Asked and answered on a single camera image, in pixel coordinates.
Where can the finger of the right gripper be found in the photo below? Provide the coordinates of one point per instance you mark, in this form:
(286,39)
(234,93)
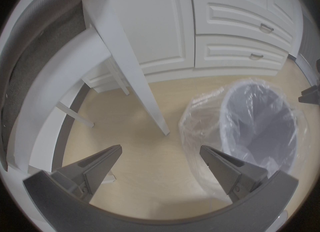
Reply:
(312,97)

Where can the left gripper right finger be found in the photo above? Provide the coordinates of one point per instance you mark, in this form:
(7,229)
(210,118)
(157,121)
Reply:
(225,168)

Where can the white wardrobe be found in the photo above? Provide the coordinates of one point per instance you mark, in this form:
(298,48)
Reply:
(225,38)

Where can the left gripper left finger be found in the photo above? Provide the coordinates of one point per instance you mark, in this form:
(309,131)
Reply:
(100,168)

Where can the white chair grey seat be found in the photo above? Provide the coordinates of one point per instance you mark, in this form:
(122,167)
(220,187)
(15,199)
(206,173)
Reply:
(62,63)

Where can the clear plastic bag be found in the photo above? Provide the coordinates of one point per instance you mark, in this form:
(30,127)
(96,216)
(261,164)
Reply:
(195,130)

